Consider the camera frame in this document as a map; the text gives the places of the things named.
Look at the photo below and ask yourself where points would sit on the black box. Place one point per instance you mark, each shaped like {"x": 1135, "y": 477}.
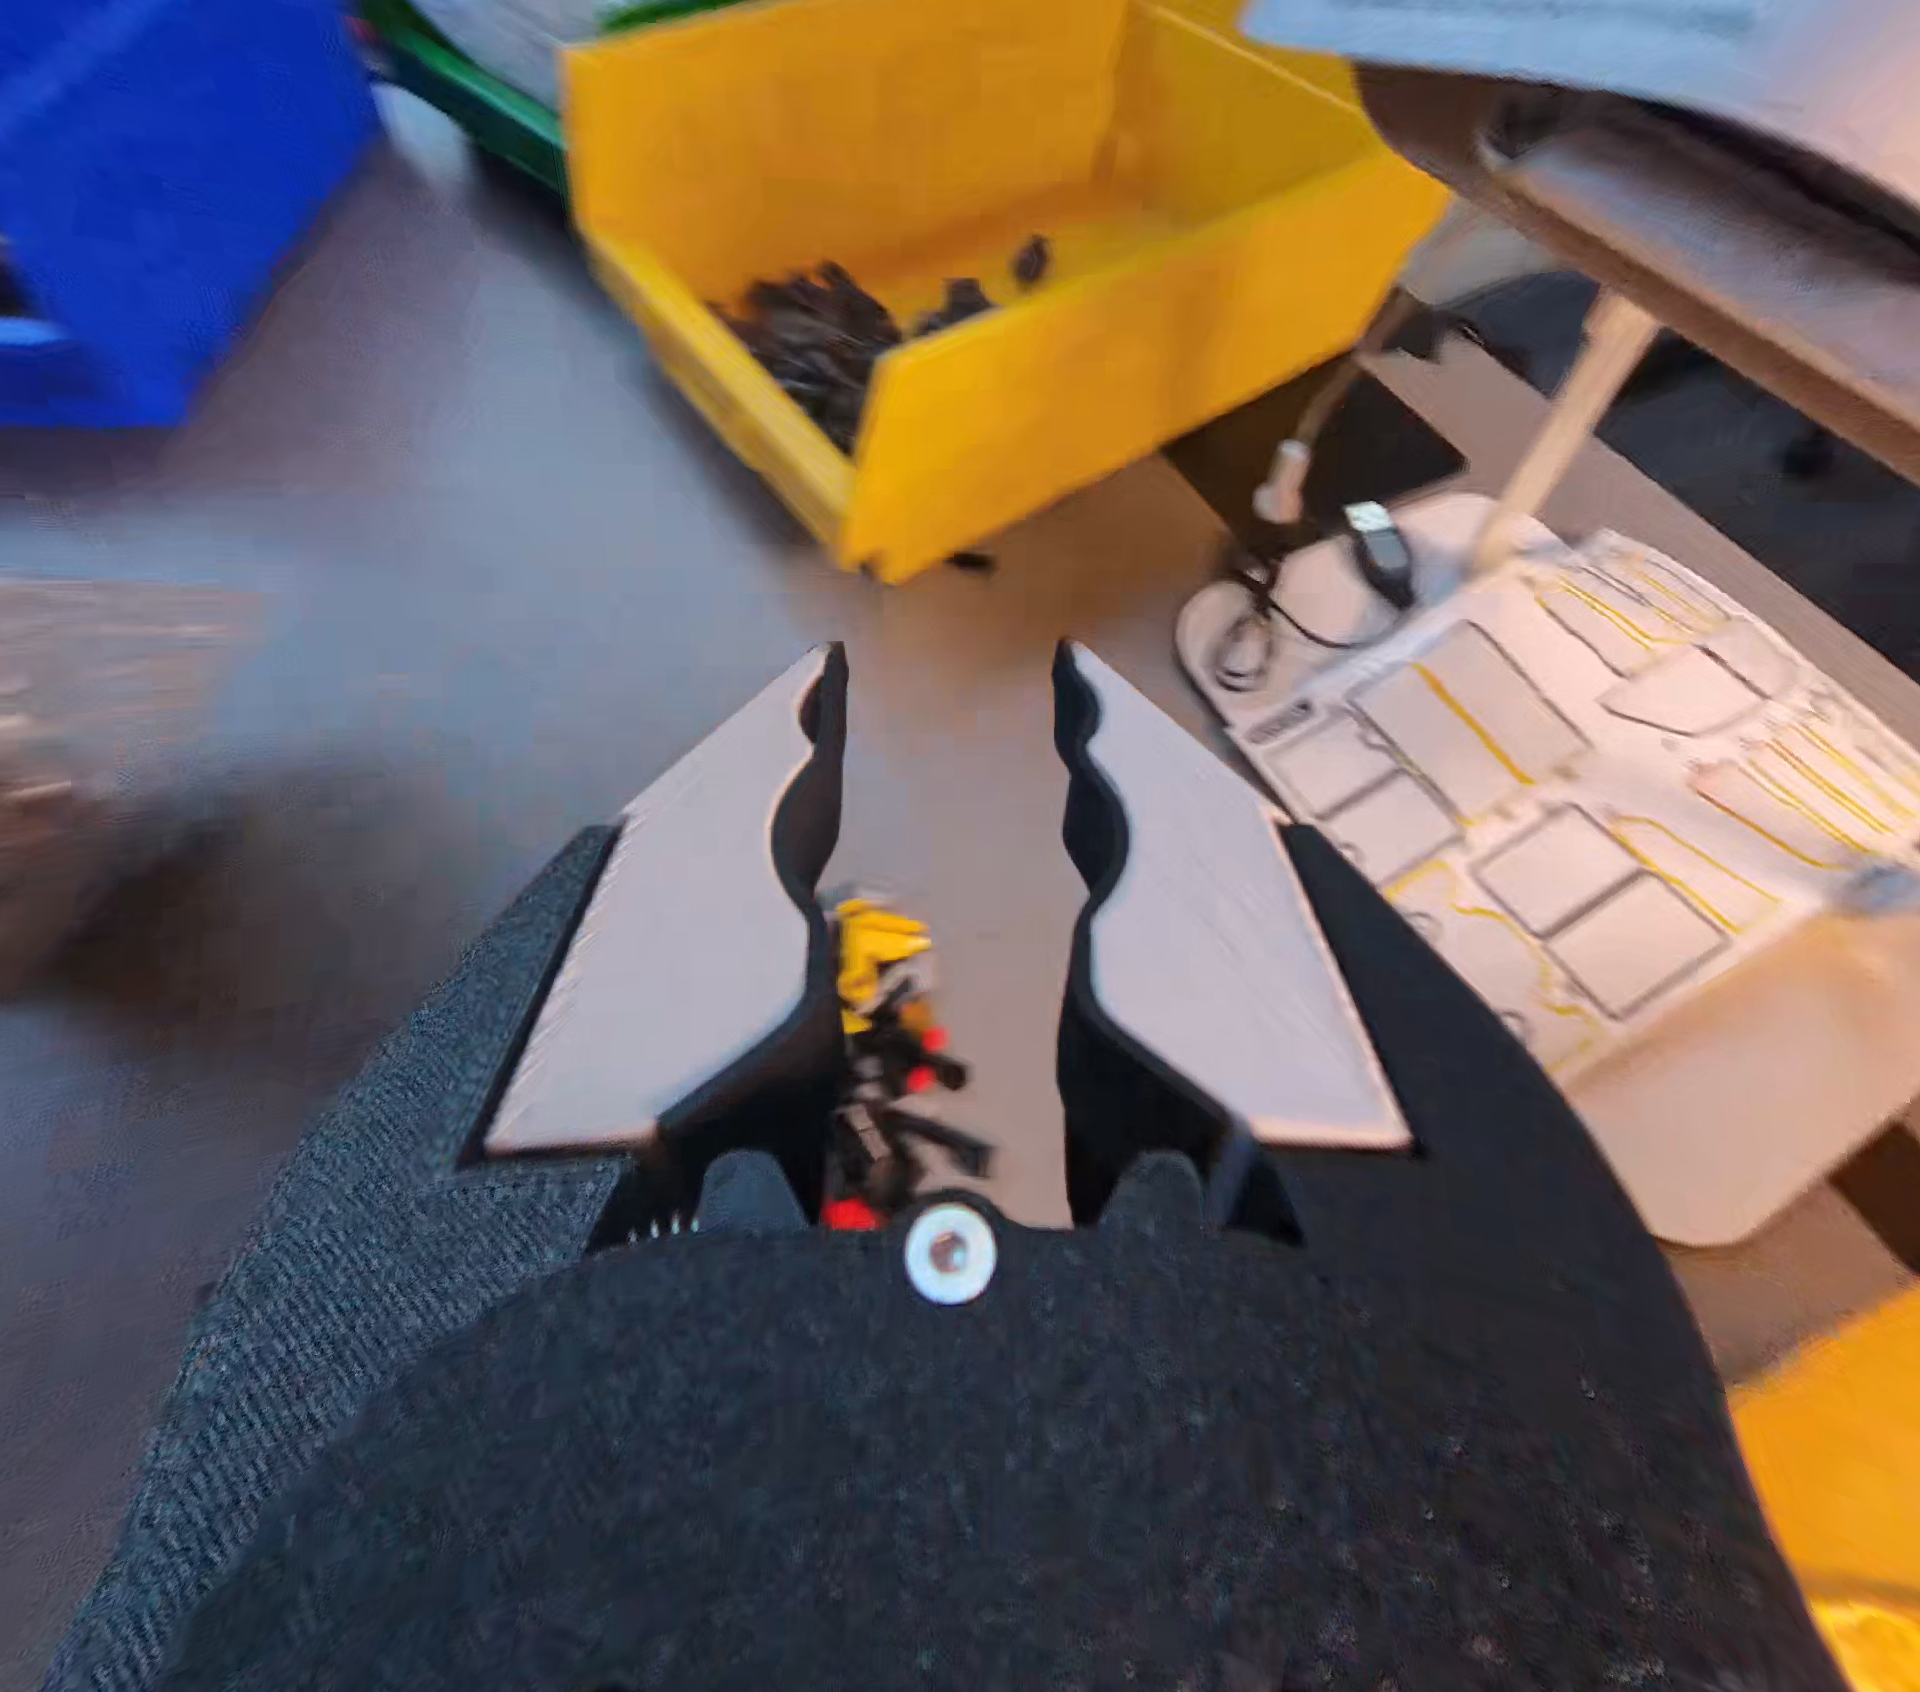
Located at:
{"x": 1381, "y": 433}

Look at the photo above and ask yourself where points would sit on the heap of black building pieces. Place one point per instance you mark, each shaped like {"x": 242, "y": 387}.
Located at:
{"x": 819, "y": 334}

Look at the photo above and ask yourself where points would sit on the blue storage bin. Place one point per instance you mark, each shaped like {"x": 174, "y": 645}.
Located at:
{"x": 150, "y": 147}

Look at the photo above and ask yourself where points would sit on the clear bubble wrap sheet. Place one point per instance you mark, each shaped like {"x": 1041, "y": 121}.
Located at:
{"x": 105, "y": 763}

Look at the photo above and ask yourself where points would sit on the pile of small building pieces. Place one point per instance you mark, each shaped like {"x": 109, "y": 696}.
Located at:
{"x": 892, "y": 1062}

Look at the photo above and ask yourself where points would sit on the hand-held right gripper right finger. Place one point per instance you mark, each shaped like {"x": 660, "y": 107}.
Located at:
{"x": 1231, "y": 972}

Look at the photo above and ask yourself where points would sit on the yellow storage bin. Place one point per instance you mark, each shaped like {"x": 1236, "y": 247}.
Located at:
{"x": 1051, "y": 417}
{"x": 1845, "y": 1467}

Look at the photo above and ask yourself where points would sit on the grey desk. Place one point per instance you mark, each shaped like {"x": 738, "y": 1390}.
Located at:
{"x": 524, "y": 597}

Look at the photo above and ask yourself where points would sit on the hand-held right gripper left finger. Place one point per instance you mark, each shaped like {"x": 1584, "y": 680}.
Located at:
{"x": 675, "y": 972}

